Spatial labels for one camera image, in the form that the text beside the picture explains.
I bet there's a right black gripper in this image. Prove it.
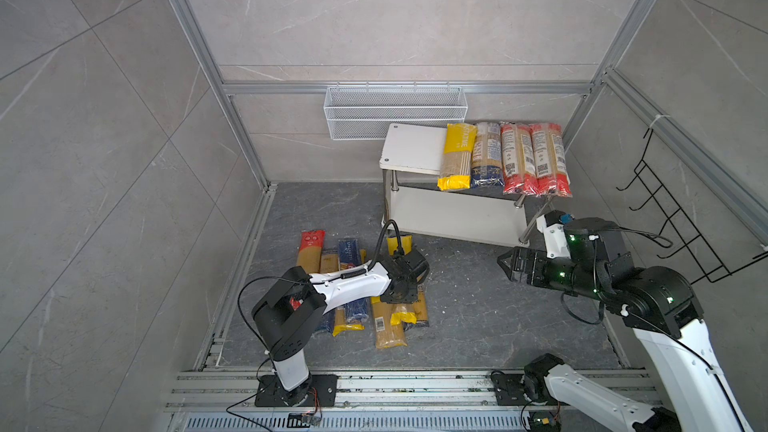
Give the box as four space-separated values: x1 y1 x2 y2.
495 244 604 301

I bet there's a red label spaghetti bag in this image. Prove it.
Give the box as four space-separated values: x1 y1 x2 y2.
501 122 538 196

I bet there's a blue end spaghetti bag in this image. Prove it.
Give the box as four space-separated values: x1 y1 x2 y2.
470 122 503 188

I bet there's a yellow Pastatime spaghetti bag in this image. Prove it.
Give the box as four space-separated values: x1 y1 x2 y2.
437 123 478 191

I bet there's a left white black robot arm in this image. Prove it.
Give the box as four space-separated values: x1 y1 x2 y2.
241 219 429 405

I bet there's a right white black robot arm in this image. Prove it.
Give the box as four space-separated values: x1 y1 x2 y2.
497 212 751 431

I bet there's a white two-tier shelf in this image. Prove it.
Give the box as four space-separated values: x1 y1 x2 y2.
379 123 535 247

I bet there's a blue Barilla spaghetti pack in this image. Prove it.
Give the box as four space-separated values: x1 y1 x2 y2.
338 238 371 325

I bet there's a yellow bag under pile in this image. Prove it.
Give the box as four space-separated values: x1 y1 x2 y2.
371 297 407 350

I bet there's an Ankara blue spaghetti bag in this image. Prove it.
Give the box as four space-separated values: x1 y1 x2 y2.
309 251 341 335

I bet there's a red spaghetti bag far left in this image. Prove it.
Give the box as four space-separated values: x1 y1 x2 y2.
296 230 325 274

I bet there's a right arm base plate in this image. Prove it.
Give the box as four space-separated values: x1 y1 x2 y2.
489 370 542 406

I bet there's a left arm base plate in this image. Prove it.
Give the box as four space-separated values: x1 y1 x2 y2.
254 374 339 408

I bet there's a white wire mesh basket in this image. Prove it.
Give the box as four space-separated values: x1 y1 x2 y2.
323 85 468 141

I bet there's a black wire hook rack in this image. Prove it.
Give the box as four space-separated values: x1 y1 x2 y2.
616 128 767 285

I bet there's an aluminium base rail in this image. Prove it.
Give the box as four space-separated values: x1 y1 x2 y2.
161 370 667 432

